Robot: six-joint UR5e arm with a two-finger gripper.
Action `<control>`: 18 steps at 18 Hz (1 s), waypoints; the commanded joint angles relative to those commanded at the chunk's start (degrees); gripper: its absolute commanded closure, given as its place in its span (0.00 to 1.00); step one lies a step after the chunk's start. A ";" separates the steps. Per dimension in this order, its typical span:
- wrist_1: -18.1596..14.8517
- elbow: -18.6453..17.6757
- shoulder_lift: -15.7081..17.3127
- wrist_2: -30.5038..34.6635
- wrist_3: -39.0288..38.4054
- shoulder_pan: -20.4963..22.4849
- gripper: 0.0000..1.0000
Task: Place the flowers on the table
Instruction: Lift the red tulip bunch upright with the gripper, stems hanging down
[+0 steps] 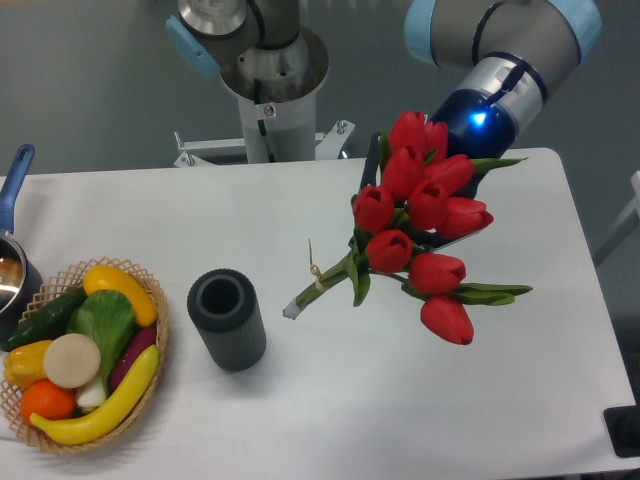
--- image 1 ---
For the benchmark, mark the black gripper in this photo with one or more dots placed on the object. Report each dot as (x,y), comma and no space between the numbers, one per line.
(475,128)

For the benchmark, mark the red tulip bouquet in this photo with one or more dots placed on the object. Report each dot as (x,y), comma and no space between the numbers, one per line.
(419,188)

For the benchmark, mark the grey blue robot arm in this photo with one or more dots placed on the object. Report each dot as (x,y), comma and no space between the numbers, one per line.
(516,53)

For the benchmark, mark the dark grey ribbed vase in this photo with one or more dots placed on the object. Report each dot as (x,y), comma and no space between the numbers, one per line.
(224,308)

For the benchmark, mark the purple sweet potato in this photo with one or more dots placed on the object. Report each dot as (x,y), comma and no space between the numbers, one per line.
(141,340)

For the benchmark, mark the yellow squash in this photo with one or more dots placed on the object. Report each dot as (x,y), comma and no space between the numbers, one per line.
(107,277)

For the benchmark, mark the black box at edge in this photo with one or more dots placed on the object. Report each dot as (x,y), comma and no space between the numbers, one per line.
(623,428)

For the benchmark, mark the green bok choy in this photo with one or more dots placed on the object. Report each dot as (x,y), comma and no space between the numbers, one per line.
(106,317)

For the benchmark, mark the woven wicker basket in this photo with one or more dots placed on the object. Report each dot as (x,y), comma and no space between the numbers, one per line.
(65,282)

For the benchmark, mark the beige round disc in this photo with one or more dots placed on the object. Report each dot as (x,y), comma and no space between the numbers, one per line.
(71,360)

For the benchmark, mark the green cucumber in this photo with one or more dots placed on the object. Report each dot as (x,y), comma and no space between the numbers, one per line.
(47,323)

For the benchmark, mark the yellow banana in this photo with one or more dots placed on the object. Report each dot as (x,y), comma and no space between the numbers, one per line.
(112,412)

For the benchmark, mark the orange fruit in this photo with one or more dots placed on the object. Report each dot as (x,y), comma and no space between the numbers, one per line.
(47,400)

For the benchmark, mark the yellow bell pepper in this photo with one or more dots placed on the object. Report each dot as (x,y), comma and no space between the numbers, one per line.
(24,365)

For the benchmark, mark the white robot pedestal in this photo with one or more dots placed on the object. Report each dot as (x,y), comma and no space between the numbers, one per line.
(276,92)

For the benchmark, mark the white frame at right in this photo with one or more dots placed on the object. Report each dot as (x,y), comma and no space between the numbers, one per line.
(626,221)

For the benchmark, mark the blue handled saucepan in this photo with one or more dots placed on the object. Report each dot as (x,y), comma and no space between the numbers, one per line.
(20,280)

